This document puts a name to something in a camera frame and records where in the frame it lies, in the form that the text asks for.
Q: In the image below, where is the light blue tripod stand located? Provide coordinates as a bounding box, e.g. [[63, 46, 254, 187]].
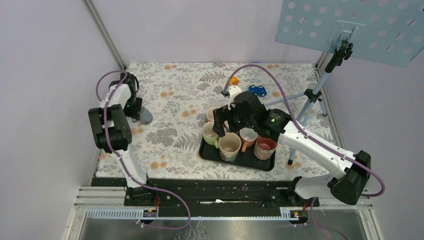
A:
[[263, 39, 354, 166]]

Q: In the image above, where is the black plastic tray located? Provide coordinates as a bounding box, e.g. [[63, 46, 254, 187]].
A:
[[198, 136, 276, 172]]

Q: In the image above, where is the brown ceramic mug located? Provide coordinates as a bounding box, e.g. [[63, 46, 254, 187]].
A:
[[239, 127, 259, 153]]

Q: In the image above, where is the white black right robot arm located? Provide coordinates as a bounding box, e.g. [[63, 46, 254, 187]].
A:
[[213, 91, 371, 206]]

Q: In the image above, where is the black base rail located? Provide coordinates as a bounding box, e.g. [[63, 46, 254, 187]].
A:
[[90, 177, 320, 218]]

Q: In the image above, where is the floral patterned tablecloth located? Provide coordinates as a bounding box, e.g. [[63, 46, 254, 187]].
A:
[[96, 62, 343, 182]]

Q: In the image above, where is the beige teal ceramic mug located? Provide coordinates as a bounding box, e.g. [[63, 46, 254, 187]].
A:
[[218, 132, 242, 162]]

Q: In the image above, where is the small orange toy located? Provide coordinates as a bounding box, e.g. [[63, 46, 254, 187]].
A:
[[229, 76, 240, 86]]

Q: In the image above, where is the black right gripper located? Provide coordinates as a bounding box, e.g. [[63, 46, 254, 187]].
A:
[[212, 103, 255, 138]]

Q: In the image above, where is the blue toy car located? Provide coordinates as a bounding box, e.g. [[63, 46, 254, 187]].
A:
[[248, 85, 267, 97]]

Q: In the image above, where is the green ceramic mug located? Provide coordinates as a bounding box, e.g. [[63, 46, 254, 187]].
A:
[[201, 121, 220, 149]]

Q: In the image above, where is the light blue perforated board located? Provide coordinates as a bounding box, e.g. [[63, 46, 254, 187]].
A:
[[274, 0, 424, 67]]

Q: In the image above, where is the salmon pink ceramic mug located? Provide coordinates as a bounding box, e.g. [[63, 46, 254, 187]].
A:
[[206, 107, 216, 122]]

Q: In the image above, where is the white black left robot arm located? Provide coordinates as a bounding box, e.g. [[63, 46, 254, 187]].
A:
[[88, 70, 155, 206]]

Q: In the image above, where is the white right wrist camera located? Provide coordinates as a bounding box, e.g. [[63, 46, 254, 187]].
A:
[[221, 85, 243, 107]]

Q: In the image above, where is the grey ceramic mug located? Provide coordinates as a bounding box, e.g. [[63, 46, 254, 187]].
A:
[[131, 106, 153, 125]]

